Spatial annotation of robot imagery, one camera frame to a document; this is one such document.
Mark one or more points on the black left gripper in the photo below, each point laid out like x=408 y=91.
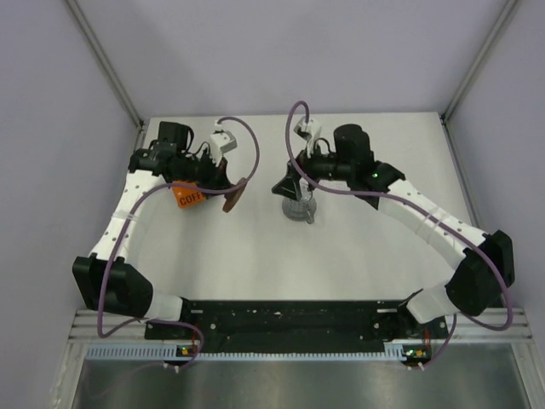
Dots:
x=217 y=176

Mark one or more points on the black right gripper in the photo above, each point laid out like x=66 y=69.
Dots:
x=289 y=187

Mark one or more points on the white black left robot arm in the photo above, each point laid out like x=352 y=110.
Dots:
x=108 y=278

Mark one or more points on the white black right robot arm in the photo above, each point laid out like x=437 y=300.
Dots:
x=482 y=263

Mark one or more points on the grey glass coffee server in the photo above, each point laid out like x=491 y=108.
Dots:
x=302 y=210

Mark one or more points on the orange coffee filter box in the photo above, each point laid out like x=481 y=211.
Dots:
x=187 y=195

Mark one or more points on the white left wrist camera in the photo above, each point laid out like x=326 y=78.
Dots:
x=220 y=142

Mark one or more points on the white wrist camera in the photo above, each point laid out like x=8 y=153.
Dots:
x=310 y=131
x=220 y=142

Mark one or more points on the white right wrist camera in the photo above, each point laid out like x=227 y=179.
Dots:
x=310 y=131

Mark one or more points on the aluminium frame post left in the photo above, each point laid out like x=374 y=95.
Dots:
x=99 y=54

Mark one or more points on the aluminium frame post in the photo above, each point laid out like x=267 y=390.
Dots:
x=492 y=38
x=99 y=54

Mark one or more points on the grey slotted cable duct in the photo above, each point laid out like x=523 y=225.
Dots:
x=177 y=353

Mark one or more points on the aluminium front rail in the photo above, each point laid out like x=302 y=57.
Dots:
x=84 y=329

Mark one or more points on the aluminium frame post right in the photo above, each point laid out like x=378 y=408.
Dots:
x=492 y=38

